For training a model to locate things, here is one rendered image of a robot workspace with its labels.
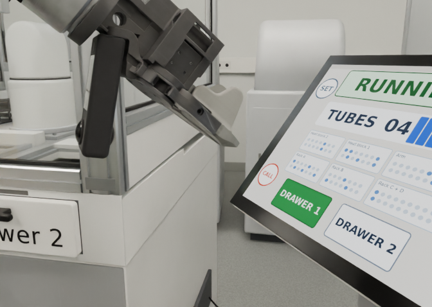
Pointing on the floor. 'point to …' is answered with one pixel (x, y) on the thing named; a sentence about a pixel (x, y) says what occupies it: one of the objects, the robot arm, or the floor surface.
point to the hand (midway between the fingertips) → (225, 144)
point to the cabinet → (135, 297)
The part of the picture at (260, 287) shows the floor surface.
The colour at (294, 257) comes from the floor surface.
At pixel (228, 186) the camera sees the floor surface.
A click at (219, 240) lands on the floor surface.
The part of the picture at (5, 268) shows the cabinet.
